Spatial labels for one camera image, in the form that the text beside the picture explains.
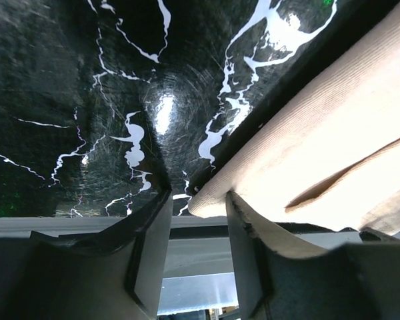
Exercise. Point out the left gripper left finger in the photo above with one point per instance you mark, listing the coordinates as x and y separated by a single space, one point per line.
116 273

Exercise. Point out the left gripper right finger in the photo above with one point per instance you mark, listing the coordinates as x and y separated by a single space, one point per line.
281 276

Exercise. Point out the beige t shirt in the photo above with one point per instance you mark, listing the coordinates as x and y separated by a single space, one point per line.
330 157

